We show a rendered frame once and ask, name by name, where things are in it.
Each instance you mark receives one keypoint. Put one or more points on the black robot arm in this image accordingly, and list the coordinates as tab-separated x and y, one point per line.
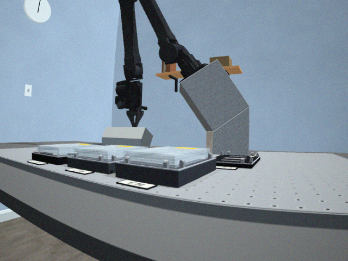
170	50

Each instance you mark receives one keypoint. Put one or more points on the white control panel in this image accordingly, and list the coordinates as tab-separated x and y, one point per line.
131	136

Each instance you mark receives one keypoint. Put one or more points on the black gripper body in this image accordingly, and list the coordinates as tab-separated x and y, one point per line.
136	103

